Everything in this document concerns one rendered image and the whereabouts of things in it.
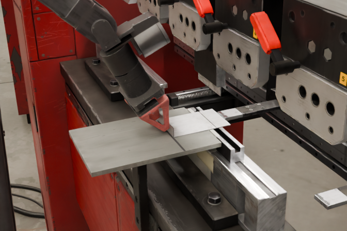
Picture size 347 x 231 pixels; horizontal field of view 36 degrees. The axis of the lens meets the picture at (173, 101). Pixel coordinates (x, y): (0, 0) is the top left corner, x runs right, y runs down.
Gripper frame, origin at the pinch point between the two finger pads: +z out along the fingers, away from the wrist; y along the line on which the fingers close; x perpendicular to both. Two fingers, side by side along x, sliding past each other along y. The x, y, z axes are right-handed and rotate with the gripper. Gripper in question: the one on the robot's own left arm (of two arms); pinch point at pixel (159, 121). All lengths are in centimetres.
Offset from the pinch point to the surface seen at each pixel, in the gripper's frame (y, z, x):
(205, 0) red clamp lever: -13.2, -22.8, -15.9
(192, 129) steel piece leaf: -3.2, 4.1, -4.6
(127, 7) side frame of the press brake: 84, 7, -19
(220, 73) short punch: -6.4, -5.1, -14.2
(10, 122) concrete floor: 228, 82, 60
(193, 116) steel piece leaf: 2.2, 5.2, -6.9
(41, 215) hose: 119, 81, 59
